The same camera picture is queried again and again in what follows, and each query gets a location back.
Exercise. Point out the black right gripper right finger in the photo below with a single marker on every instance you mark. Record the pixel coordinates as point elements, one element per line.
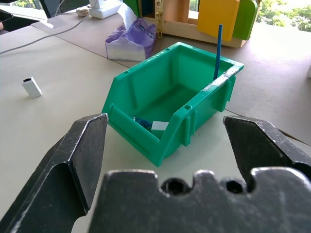
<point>262,145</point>

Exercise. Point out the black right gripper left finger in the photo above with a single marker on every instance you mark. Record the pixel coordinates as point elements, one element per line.
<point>58,170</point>

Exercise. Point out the silver tape strip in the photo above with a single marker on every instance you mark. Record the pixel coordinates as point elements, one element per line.
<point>222,80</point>

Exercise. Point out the green plastic storage bin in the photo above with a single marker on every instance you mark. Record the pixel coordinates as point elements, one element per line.
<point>170,102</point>

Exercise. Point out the wooden toy house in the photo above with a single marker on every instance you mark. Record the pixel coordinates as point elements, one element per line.
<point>204,19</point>

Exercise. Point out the purple tissue pack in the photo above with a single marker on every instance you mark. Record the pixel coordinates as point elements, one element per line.
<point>132,38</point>

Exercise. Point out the white power adapter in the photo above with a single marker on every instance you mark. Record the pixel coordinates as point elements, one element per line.
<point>104,8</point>

